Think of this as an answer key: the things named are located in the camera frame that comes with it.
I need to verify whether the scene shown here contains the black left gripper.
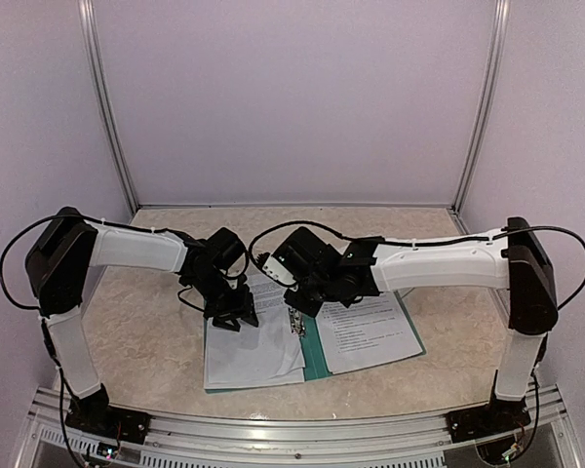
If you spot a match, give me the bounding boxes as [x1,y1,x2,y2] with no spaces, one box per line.
[188,270,259,332]

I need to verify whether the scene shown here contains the printed paper sheet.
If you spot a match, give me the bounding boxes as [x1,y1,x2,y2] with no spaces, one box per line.
[204,271,305,393]

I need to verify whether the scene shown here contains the paper sheets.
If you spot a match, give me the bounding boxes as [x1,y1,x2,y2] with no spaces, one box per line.
[315,292,426,374]

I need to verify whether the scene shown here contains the dark teal folder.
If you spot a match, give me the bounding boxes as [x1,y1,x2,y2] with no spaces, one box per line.
[203,287,428,391]

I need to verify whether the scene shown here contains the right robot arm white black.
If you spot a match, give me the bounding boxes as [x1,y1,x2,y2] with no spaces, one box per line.
[259,217,559,433]

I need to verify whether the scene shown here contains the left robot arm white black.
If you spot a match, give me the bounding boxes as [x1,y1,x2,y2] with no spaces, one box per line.
[24,207,258,434]

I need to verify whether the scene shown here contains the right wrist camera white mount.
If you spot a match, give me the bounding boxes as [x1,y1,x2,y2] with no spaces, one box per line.
[260,254,295,288]

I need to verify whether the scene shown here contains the front aluminium rail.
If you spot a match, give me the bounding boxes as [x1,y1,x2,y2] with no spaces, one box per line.
[8,386,584,467]

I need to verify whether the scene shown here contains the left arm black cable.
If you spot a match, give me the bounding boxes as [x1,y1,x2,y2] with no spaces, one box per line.
[0,216,250,313]

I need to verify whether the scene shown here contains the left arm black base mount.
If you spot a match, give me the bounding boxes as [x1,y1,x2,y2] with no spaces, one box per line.
[65,384,152,445]

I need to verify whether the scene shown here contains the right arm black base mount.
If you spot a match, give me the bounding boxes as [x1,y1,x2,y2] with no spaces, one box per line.
[445,392,531,444]

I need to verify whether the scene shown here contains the right aluminium frame post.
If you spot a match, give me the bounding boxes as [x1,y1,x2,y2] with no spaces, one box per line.
[451,0,511,215]

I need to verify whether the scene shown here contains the aluminium frame post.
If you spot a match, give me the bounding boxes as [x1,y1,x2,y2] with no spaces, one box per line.
[77,0,140,215]
[451,0,511,215]

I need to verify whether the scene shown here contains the left aluminium frame post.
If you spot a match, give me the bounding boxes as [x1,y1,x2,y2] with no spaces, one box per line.
[77,0,140,215]

